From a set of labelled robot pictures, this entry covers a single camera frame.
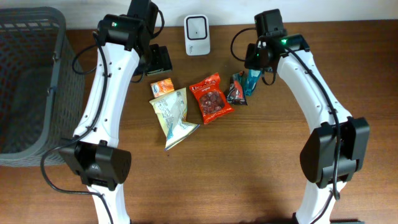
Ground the small orange box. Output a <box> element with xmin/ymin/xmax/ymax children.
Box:
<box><xmin>150</xmin><ymin>78</ymin><xmax>175</xmax><ymax>98</ymax></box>

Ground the black orange snack packet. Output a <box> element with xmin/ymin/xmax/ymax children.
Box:
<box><xmin>226</xmin><ymin>71</ymin><xmax>247</xmax><ymax>105</ymax></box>

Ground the cream chips bag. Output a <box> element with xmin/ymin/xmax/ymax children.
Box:
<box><xmin>149</xmin><ymin>88</ymin><xmax>200</xmax><ymax>151</ymax></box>

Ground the red snack bag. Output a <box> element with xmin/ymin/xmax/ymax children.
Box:
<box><xmin>189</xmin><ymin>73</ymin><xmax>234</xmax><ymax>124</ymax></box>

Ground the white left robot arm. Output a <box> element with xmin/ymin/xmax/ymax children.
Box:
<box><xmin>59</xmin><ymin>0</ymin><xmax>172</xmax><ymax>223</ymax></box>

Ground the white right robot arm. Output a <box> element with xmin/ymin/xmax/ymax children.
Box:
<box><xmin>244</xmin><ymin>9</ymin><xmax>370</xmax><ymax>223</ymax></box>

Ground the white barcode scanner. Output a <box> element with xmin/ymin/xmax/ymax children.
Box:
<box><xmin>183</xmin><ymin>14</ymin><xmax>211</xmax><ymax>56</ymax></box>

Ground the dark grey plastic basket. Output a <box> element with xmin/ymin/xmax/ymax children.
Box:
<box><xmin>1</xmin><ymin>7</ymin><xmax>85</xmax><ymax>167</ymax></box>

